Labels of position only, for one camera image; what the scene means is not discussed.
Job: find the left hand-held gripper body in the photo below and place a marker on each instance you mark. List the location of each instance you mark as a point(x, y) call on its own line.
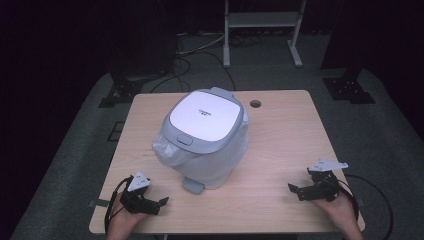
point(136, 193)

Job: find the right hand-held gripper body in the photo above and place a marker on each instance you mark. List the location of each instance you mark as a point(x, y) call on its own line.
point(321, 183)

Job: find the white pedal bin grey lid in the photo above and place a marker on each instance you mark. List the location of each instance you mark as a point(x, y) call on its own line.
point(206, 115)

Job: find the grey tape tab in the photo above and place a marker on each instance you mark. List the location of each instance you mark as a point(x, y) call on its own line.
point(100, 202)

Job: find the clear plastic bin liner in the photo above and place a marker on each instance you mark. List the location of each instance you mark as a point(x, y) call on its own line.
point(166, 151)

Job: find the dark floor socket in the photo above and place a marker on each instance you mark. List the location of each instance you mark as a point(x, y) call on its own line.
point(115, 131)

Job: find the black stand base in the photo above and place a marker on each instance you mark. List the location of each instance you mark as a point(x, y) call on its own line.
point(121, 91)
point(350, 90)

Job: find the white metal desk frame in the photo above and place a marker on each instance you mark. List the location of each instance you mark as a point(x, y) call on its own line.
point(263, 19)

